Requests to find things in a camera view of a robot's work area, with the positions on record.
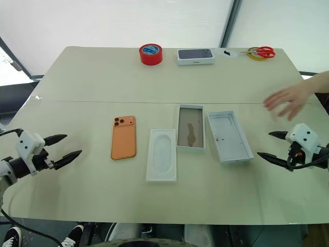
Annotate white rounded robot shell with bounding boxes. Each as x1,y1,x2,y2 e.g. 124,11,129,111
106,222,141,243
183,224,211,247

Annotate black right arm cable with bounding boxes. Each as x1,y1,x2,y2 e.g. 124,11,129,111
289,151,329,170

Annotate black and white sneaker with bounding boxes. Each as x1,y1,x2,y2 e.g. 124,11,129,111
2,226,23,247
60,224,85,247

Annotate white phone box base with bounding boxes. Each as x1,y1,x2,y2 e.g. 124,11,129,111
176,103,207,155

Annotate grey window frame post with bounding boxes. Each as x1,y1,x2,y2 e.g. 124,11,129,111
219,0,244,48

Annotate grey slanted window frame bar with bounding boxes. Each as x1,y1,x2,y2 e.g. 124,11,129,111
0,36,45,81

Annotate yellow tape roll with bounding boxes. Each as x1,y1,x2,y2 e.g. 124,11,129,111
247,46,268,63

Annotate orange phone box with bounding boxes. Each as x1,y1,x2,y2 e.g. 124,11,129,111
207,110,255,165

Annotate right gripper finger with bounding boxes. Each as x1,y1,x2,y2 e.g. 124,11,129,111
268,131,289,141
257,152,293,171

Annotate orange smartphone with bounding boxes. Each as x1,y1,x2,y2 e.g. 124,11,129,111
111,115,137,161

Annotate person's bare hand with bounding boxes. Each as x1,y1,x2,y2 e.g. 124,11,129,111
263,79,314,122

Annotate red tape roll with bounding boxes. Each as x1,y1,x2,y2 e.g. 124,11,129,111
139,43,164,66

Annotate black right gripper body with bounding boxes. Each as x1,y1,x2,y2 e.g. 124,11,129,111
287,142,305,172

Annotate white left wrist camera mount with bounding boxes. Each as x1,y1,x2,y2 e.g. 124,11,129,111
15,130,46,177

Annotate closed dark-print phone box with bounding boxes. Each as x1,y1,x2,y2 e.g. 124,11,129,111
176,48,216,66

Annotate red-handled scissors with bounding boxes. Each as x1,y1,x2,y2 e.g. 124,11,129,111
239,46,277,59

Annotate white moulded insert tray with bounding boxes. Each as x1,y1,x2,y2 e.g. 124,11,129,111
145,128,178,183

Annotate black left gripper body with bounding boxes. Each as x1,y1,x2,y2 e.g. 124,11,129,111
32,149,56,172

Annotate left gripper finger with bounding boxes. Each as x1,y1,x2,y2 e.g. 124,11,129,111
43,134,68,148
52,149,83,170

